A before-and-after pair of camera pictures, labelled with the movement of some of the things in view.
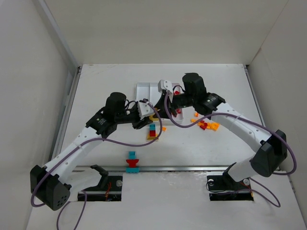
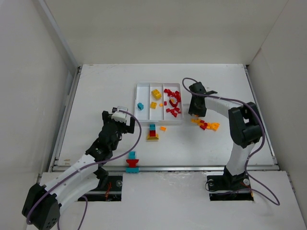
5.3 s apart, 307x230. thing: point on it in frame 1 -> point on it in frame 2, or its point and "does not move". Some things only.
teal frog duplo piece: (132, 163) does not move
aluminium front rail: (171, 168) does not move
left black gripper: (138, 122) -> (117, 123)
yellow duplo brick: (151, 117) -> (156, 94)
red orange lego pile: (212, 126) does not move
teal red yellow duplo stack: (152, 135) does not move
